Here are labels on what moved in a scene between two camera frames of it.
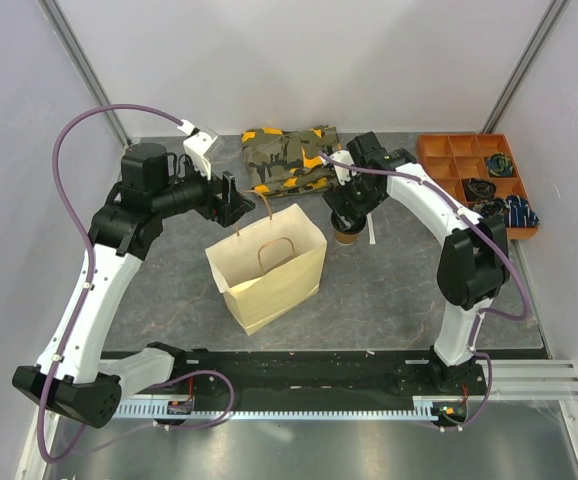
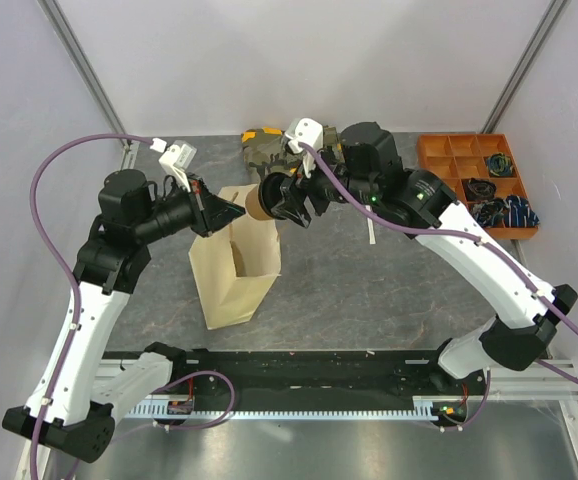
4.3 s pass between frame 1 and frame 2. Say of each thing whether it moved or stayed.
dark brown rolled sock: stayed
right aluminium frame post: stayed
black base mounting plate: stayed
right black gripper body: moved
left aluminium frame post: stayed
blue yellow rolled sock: stayed
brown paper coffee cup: moved
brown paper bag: moved
